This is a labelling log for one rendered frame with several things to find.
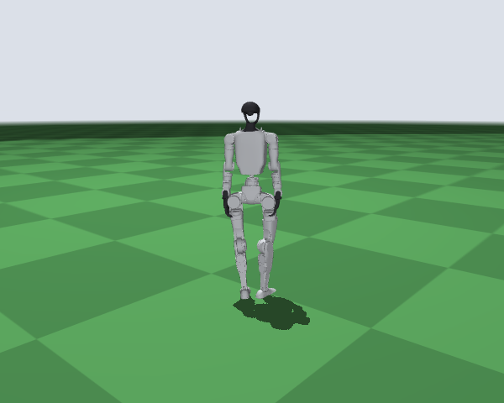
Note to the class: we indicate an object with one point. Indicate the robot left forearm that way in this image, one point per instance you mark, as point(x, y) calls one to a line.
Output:
point(227, 177)

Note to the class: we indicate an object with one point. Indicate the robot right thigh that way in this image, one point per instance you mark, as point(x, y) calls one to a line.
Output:
point(269, 223)

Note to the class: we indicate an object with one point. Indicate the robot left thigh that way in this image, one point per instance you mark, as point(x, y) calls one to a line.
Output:
point(237, 220)

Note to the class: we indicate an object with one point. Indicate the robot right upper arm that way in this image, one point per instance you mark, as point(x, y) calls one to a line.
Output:
point(272, 140)

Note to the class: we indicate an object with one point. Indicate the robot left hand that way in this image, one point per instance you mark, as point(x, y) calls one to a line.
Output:
point(225, 204)

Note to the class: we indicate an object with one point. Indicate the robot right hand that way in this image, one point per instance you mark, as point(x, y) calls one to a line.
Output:
point(277, 197)

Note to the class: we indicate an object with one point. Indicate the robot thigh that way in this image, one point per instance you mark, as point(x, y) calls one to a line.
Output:
point(237, 220)
point(269, 223)

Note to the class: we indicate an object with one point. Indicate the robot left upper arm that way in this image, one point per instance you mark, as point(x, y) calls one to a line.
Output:
point(229, 151)

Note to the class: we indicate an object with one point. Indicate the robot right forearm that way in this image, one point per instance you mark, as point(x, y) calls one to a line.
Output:
point(276, 179)

